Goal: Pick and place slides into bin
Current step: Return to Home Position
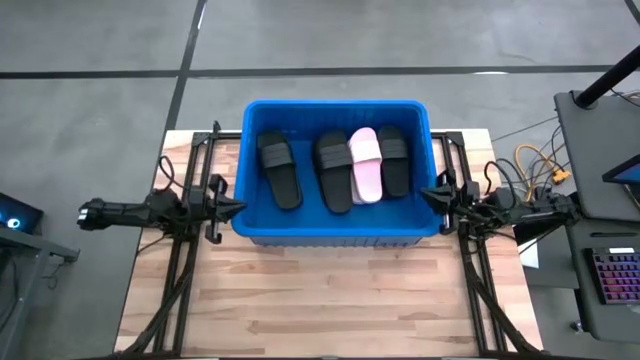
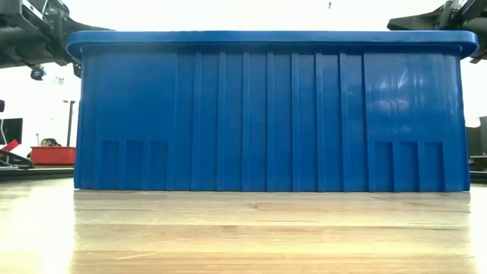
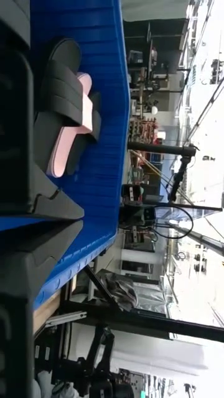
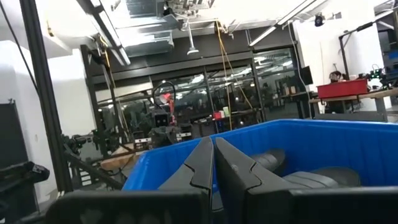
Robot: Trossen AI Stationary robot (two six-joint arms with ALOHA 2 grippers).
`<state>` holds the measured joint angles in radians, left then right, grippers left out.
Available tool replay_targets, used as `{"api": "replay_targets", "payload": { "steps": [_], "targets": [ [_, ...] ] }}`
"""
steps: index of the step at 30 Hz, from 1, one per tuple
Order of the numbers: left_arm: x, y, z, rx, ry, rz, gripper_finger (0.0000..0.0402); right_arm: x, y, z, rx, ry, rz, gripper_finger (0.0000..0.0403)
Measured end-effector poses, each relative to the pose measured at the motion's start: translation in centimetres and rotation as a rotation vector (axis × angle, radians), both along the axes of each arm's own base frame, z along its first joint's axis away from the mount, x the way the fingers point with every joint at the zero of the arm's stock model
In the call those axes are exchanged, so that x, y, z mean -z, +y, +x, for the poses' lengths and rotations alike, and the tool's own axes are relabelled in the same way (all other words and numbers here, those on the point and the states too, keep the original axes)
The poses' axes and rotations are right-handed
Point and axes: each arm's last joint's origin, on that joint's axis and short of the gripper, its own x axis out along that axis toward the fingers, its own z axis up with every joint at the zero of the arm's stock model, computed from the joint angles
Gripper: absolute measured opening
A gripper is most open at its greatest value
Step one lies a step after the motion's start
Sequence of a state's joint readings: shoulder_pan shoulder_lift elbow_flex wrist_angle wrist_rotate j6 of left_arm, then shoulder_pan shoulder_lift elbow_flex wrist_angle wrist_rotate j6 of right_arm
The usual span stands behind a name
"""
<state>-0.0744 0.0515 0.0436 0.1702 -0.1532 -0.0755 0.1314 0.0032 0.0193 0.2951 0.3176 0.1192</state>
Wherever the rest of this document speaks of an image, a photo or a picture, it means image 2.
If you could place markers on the red plastic bin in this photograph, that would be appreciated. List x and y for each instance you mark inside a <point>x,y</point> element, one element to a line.
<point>53,156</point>

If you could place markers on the blue ribbed plastic bin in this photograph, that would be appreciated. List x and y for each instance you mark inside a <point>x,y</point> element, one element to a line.
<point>266,114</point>

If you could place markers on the grey lamp pole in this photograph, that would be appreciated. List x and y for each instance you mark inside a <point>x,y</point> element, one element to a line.
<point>70,122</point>

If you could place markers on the person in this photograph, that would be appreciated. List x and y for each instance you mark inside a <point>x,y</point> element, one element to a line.
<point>49,142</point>

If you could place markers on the dark cabinet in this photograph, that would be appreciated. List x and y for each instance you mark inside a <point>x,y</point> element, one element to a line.
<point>477,141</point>

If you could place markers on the black monitor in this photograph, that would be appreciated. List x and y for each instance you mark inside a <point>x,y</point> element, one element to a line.
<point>11,131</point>

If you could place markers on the red and black stand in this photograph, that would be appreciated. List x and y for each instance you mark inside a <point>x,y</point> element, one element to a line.
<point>15,158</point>

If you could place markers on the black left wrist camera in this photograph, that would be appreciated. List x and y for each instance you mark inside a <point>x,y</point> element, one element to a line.
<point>37,73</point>

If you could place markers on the black table rail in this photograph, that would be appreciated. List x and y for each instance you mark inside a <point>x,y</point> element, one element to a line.
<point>38,174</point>

